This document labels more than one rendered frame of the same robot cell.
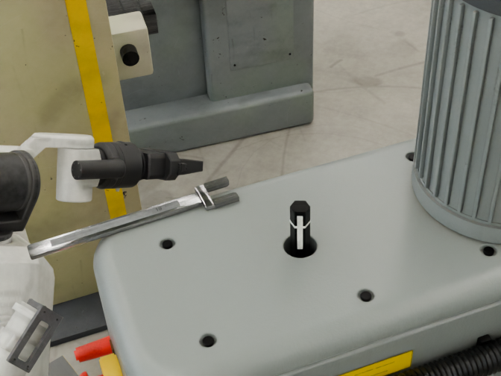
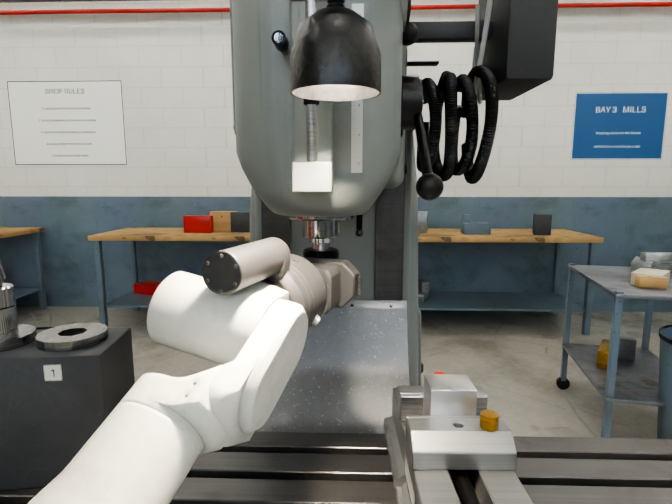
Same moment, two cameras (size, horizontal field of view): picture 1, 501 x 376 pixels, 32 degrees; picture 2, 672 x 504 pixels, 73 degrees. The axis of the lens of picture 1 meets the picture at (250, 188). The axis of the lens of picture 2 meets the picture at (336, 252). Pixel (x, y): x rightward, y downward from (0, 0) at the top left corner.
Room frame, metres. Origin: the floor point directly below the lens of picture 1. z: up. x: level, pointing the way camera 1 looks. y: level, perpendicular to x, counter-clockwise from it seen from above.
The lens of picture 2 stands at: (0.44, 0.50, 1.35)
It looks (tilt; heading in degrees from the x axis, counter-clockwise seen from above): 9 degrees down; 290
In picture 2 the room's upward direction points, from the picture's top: straight up
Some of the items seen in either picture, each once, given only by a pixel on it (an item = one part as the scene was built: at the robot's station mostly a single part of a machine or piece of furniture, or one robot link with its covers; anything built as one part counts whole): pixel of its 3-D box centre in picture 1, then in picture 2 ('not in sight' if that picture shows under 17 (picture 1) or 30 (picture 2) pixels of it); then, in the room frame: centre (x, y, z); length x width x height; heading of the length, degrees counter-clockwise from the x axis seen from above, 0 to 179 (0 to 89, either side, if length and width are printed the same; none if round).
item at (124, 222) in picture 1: (133, 219); not in sight; (0.71, 0.13, 1.89); 0.24 x 0.04 x 0.01; 111
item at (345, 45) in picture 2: not in sight; (335, 52); (0.57, 0.14, 1.45); 0.07 x 0.07 x 0.06
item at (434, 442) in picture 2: not in sight; (458, 441); (0.48, -0.05, 1.03); 0.12 x 0.06 x 0.04; 19
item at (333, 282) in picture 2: not in sight; (295, 291); (0.66, 0.04, 1.23); 0.13 x 0.12 x 0.10; 3
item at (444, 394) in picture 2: not in sight; (448, 402); (0.50, -0.11, 1.05); 0.06 x 0.05 x 0.06; 19
